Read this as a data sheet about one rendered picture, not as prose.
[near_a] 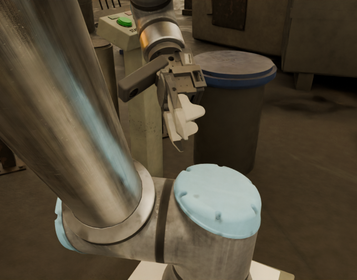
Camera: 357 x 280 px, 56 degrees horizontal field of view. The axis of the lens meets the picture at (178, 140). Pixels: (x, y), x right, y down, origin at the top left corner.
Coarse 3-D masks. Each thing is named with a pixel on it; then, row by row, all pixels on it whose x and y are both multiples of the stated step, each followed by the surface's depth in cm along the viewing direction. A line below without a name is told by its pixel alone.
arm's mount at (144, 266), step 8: (144, 264) 74; (152, 264) 74; (160, 264) 74; (256, 264) 75; (136, 272) 72; (144, 272) 72; (152, 272) 72; (160, 272) 72; (256, 272) 73; (264, 272) 73; (272, 272) 73
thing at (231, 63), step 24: (216, 72) 108; (240, 72) 108; (264, 72) 110; (216, 96) 114; (240, 96) 113; (216, 120) 118; (240, 120) 117; (216, 144) 123; (240, 144) 123; (240, 168) 128
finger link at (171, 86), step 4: (168, 76) 61; (164, 80) 61; (168, 80) 60; (168, 84) 59; (172, 84) 59; (176, 84) 59; (168, 88) 59; (172, 88) 59; (176, 88) 59; (168, 92) 60; (172, 92) 58; (176, 92) 59; (172, 96) 58; (176, 96) 58; (172, 100) 58; (176, 100) 59; (172, 104) 58; (176, 104) 58; (180, 104) 58; (176, 108) 58
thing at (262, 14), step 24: (192, 0) 307; (216, 0) 287; (240, 0) 271; (264, 0) 258; (192, 24) 317; (216, 24) 296; (240, 24) 278; (264, 24) 266; (240, 48) 292; (264, 48) 273
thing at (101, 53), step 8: (96, 40) 109; (104, 40) 109; (96, 48) 101; (104, 48) 103; (112, 48) 106; (104, 56) 103; (112, 56) 107; (104, 64) 105; (112, 64) 108; (104, 72) 106; (112, 72) 108; (112, 80) 109; (112, 88) 110; (112, 96) 111
